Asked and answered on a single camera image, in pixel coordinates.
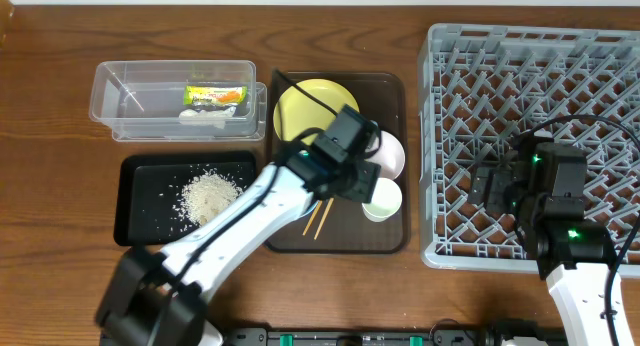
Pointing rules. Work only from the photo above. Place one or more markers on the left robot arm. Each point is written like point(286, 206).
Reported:
point(162, 298)

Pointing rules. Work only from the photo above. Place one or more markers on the white cup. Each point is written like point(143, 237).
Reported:
point(386, 201)

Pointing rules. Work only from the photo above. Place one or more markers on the grey dishwasher rack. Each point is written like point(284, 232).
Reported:
point(482, 85)

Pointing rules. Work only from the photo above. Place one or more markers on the rice leftovers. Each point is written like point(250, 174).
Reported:
point(204, 197)

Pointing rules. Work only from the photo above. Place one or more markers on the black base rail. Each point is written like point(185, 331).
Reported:
point(445, 332)

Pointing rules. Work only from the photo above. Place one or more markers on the green snack wrapper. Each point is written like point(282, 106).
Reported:
point(211, 96)

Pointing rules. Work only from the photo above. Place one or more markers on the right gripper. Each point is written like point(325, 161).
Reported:
point(481, 177)

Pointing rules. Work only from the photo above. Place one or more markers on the clear plastic bin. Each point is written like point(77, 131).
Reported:
point(142, 100)

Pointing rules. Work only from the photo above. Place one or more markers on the wooden chopstick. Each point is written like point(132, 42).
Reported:
point(313, 212)
point(325, 214)

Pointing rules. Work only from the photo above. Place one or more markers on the brown serving tray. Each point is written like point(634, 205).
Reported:
point(381, 98)

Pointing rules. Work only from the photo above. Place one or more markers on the black waste tray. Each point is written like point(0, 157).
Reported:
point(151, 208)

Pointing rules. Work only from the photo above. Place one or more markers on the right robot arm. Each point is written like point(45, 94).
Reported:
point(578, 262)

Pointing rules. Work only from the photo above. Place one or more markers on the light blue bowl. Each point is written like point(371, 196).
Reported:
point(310, 209)

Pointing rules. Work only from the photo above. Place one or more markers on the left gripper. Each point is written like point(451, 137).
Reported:
point(364, 181)

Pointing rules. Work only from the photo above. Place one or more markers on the yellow plate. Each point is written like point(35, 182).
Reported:
point(295, 112)

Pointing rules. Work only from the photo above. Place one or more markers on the white tissue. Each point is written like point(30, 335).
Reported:
point(216, 118)

